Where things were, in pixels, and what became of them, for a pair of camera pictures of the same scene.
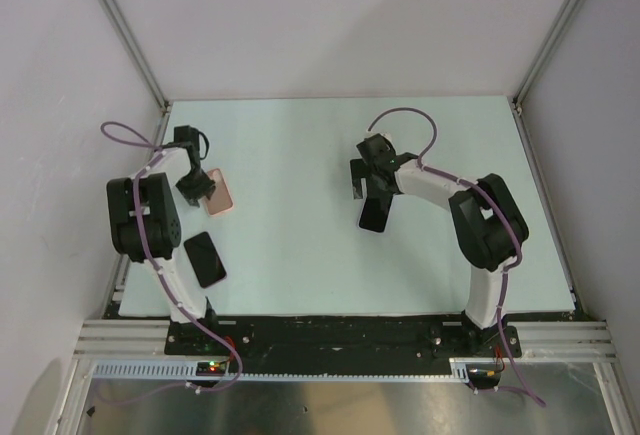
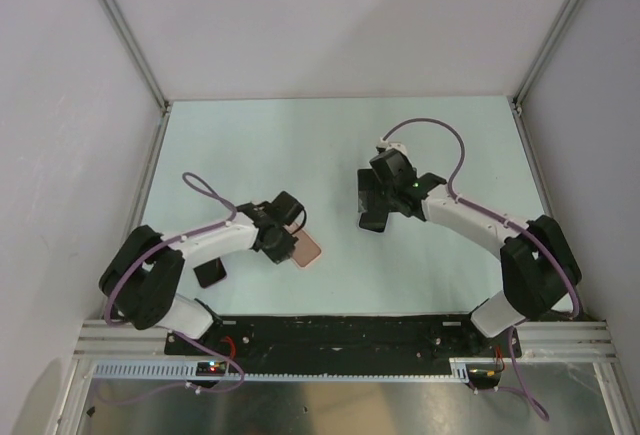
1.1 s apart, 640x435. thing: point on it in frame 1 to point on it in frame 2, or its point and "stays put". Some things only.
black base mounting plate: (339, 340) stays put
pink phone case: (220, 201) to (306, 250)
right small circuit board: (483, 376) stays put
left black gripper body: (195, 185) to (280, 247)
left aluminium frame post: (125, 30) stays put
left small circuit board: (211, 368) stays put
